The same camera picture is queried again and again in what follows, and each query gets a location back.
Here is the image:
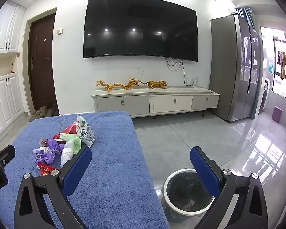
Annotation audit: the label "red snack packet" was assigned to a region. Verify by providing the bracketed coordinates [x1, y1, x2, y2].
[37, 161, 60, 177]

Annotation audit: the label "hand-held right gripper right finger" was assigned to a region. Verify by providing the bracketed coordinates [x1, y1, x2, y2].
[190, 146, 270, 229]

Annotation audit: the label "blue towel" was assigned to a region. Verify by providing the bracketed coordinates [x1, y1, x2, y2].
[0, 111, 171, 229]

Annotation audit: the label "white wall cabinet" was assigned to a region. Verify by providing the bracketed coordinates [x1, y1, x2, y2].
[0, 1, 25, 55]

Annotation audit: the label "hanging clothes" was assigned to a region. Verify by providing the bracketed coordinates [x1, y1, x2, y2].
[276, 50, 286, 81]

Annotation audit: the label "pair of beige shoes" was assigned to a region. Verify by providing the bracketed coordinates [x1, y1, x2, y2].
[35, 105, 48, 117]

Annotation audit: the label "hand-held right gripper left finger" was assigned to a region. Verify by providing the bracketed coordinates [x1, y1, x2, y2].
[14, 147, 92, 229]

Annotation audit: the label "purple stool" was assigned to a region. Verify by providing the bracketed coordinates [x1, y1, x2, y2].
[272, 106, 284, 122]

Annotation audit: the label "white bin with black bag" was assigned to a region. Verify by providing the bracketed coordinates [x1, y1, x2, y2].
[162, 168, 221, 222]

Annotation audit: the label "grey refrigerator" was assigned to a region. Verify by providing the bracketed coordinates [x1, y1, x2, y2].
[210, 14, 261, 123]

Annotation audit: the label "pile of snack wrappers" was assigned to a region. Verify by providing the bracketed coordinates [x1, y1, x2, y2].
[33, 115, 96, 170]

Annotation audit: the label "blue curtain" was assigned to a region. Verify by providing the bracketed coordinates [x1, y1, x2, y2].
[236, 7, 255, 29]

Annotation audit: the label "brown entrance door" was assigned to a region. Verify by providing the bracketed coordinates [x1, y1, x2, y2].
[29, 13, 59, 115]

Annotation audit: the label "golden tiger figurine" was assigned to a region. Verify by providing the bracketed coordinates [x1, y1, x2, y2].
[141, 80, 168, 90]

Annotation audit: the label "television cable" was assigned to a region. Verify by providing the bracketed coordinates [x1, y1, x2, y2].
[166, 57, 193, 86]

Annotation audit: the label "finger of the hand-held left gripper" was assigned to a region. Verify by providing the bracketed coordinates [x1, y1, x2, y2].
[0, 145, 16, 170]

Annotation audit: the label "washing machine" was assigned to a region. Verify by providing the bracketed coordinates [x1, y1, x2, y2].
[259, 77, 270, 115]

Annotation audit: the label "golden dragon figurine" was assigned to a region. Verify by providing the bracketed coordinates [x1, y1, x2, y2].
[95, 77, 143, 93]

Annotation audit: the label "black wall television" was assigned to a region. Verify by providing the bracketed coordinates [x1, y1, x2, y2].
[83, 0, 199, 62]

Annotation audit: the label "white television cabinet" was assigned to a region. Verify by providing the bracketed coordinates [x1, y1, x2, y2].
[91, 86, 220, 119]

